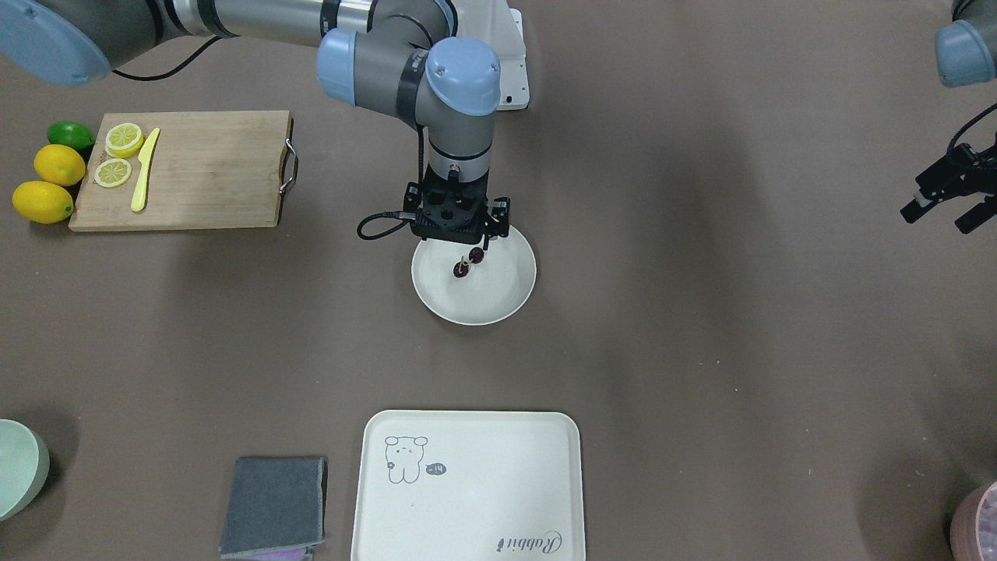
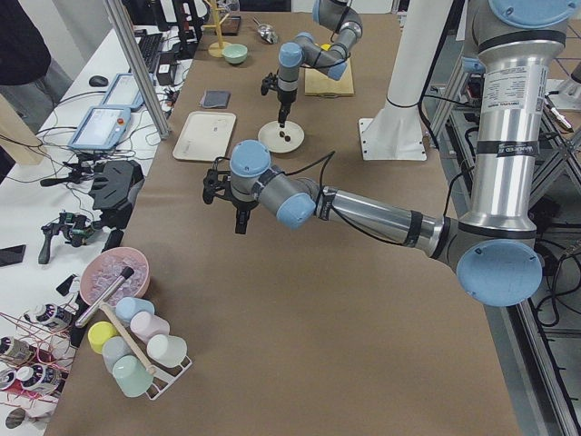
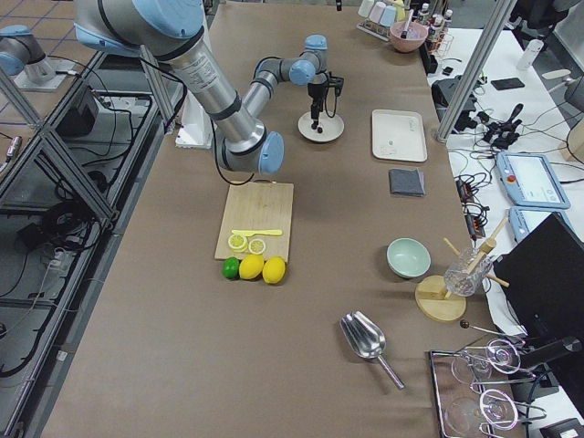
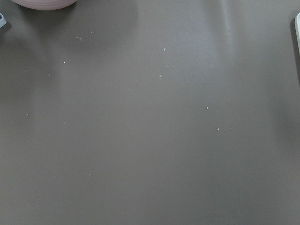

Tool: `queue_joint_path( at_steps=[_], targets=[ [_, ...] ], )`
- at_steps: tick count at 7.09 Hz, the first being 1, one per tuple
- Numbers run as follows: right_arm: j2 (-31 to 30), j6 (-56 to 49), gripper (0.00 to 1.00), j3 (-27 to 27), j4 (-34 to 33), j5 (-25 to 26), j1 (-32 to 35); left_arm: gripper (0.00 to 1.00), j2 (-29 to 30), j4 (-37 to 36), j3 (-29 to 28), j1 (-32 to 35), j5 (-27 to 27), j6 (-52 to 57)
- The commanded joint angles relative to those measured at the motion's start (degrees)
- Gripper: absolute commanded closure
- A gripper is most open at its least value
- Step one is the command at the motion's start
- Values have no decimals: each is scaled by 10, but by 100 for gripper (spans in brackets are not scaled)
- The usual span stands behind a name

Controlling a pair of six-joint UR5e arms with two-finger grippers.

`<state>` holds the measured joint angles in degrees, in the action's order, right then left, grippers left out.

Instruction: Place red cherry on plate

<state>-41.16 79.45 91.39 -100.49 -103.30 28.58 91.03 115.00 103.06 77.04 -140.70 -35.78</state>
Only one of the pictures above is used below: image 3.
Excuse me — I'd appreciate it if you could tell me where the blue teach pendant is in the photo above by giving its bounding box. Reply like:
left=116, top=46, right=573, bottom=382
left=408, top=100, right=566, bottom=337
left=495, top=151, right=571, bottom=210
left=508, top=206, right=553, bottom=243

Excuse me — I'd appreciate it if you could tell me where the mint green bowl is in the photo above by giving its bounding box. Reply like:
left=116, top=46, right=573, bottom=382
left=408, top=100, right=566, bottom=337
left=386, top=237, right=431, bottom=279

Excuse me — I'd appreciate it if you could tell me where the cream round plate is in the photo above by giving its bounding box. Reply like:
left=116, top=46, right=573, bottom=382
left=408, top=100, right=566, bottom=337
left=297, top=112, right=345, bottom=143

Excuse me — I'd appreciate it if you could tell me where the green lime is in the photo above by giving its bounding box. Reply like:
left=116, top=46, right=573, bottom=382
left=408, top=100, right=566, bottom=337
left=222, top=256, right=240, bottom=280

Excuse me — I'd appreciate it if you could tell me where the crystal glass cup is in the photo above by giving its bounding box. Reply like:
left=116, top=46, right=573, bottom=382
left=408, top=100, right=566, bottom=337
left=444, top=248, right=493, bottom=297

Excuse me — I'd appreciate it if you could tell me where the aluminium frame post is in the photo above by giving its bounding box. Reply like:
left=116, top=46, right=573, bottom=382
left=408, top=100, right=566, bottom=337
left=435, top=0, right=516, bottom=144

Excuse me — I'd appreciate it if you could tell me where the wire glass holder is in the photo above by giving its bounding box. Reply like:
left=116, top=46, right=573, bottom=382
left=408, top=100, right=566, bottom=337
left=444, top=338, right=548, bottom=437

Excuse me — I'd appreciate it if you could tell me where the pink bowl with ice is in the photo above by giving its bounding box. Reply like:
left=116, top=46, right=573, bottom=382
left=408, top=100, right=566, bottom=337
left=390, top=21, right=428, bottom=53

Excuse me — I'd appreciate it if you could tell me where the yellow plastic knife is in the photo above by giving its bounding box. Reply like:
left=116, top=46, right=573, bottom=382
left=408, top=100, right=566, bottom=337
left=231, top=229, right=283, bottom=237

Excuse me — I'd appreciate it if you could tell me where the grey folded cloth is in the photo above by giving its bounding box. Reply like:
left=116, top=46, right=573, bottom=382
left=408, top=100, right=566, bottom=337
left=389, top=168, right=425, bottom=197

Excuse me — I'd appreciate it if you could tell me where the white column pedestal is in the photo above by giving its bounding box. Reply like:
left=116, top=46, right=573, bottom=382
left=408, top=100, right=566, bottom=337
left=175, top=91, right=212, bottom=150

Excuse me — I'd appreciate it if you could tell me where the yellow lemon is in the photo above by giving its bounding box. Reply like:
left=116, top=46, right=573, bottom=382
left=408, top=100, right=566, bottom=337
left=239, top=254, right=265, bottom=280
left=262, top=256, right=287, bottom=285

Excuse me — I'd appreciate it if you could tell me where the lemon slice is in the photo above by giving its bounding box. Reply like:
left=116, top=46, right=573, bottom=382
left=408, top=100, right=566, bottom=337
left=227, top=234, right=248, bottom=254
left=247, top=238, right=266, bottom=255

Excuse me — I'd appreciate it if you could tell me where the cream rabbit tray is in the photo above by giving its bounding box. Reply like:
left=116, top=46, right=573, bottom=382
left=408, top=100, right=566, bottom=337
left=371, top=109, right=427, bottom=162

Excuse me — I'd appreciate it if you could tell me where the wooden cutting board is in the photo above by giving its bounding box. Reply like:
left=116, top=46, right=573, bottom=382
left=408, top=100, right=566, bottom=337
left=214, top=182, right=294, bottom=262

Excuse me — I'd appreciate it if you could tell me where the rack of pastel cups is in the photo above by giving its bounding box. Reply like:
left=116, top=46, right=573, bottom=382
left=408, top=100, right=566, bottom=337
left=357, top=0, right=409, bottom=41

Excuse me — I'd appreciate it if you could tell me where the black monitor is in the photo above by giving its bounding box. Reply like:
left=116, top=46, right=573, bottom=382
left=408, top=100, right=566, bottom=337
left=495, top=213, right=583, bottom=340

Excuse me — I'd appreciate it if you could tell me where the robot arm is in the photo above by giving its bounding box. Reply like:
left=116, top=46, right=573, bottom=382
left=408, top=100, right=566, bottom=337
left=75, top=0, right=344, bottom=174

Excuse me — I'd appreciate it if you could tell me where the wooden cup stand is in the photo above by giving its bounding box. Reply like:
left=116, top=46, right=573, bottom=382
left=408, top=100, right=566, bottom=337
left=415, top=216, right=509, bottom=322

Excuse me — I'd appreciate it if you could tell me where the steel scoop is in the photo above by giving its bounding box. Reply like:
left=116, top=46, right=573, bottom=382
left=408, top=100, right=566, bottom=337
left=339, top=310, right=405, bottom=390

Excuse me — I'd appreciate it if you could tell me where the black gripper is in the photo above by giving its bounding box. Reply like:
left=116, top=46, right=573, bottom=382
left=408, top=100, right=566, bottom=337
left=308, top=72, right=344, bottom=129

